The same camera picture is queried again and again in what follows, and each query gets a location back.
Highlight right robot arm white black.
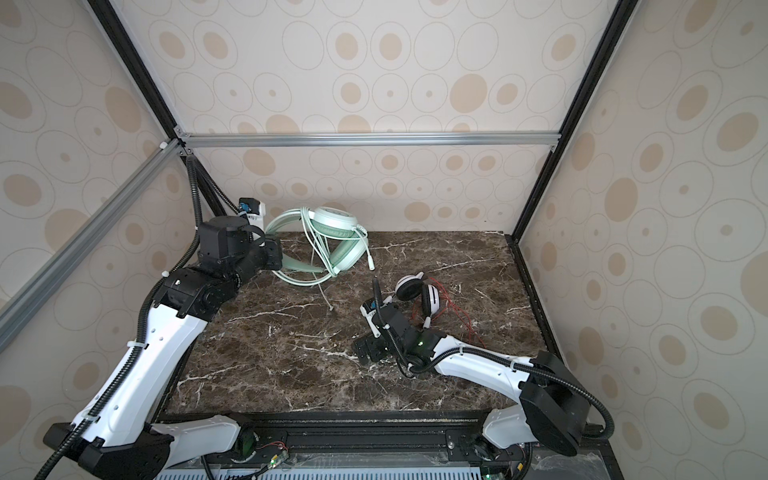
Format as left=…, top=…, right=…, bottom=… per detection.
left=353, top=274, right=616, bottom=456

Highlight silver aluminium rail back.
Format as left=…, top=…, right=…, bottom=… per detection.
left=176, top=131, right=561, bottom=148

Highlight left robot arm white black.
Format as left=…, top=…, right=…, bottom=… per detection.
left=36, top=156, right=283, bottom=479

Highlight mint green headphones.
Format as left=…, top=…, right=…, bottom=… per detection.
left=265, top=207, right=375, bottom=287

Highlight black corner frame post left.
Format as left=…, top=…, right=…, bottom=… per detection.
left=86, top=0, right=241, bottom=242

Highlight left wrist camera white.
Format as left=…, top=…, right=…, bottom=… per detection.
left=238, top=197, right=265, bottom=230

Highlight black corner frame post right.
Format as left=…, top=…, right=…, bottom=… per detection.
left=511, top=0, right=640, bottom=242

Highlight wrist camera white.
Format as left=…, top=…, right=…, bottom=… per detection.
left=360, top=298, right=388, bottom=338
left=238, top=197, right=265, bottom=230

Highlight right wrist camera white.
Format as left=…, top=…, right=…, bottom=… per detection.
left=360, top=298, right=388, bottom=338

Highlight silver aluminium rail left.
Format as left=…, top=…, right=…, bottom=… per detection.
left=1, top=139, right=181, bottom=349

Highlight black corner frame post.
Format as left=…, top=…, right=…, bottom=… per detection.
left=511, top=0, right=640, bottom=242
left=86, top=0, right=241, bottom=242

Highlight black white headphones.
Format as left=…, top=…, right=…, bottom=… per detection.
left=395, top=272, right=441, bottom=329

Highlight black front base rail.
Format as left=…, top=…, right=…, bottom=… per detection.
left=159, top=410, right=623, bottom=479

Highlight silver aluminium rail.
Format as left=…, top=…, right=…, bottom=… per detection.
left=176, top=131, right=561, bottom=148
left=1, top=139, right=181, bottom=349

